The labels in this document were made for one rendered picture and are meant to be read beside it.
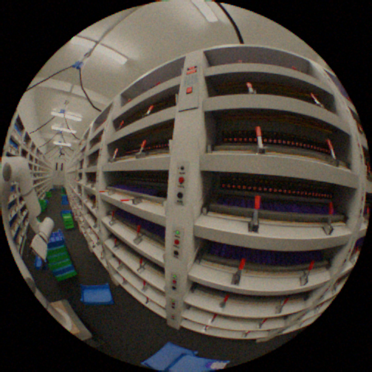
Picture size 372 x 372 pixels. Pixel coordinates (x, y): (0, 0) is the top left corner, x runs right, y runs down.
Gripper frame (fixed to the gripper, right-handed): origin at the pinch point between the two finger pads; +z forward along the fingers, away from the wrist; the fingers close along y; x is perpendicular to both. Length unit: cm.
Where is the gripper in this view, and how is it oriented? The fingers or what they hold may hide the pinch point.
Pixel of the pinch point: (35, 262)
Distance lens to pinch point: 74.1
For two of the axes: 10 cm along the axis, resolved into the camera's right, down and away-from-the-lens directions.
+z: 5.1, 3.6, -7.8
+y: 1.8, 8.5, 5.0
